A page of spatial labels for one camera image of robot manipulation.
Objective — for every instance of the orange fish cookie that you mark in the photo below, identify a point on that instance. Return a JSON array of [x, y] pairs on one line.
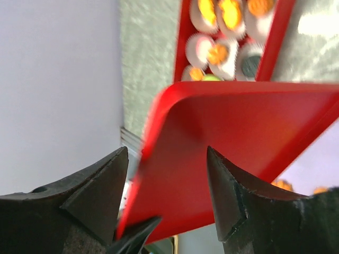
[[207, 10], [231, 13]]

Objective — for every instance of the swirl cookie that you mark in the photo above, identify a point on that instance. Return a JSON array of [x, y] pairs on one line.
[[217, 54], [196, 74], [259, 7]]

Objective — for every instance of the green round cookie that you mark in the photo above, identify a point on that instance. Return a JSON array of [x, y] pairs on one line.
[[211, 77]]

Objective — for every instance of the dotted round biscuit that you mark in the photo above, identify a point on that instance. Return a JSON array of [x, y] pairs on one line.
[[319, 190], [282, 184]]

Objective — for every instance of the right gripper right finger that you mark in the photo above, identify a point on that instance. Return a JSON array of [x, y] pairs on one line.
[[253, 216]]

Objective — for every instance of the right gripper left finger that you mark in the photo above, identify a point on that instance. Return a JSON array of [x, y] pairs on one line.
[[76, 214]]

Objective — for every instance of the dotted round biscuit middle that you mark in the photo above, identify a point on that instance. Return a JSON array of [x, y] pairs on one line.
[[282, 184]]

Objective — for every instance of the lilac plastic tray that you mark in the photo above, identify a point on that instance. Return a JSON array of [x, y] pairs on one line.
[[316, 167]]

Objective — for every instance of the red box lid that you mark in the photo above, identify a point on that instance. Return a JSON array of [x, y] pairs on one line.
[[262, 127]]

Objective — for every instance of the dotted round biscuit right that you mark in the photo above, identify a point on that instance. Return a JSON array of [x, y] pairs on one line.
[[319, 190]]

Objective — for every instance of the red cookie box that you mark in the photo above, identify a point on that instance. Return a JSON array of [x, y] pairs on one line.
[[281, 18]]

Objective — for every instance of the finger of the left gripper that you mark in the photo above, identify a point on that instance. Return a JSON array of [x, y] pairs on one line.
[[135, 237]]

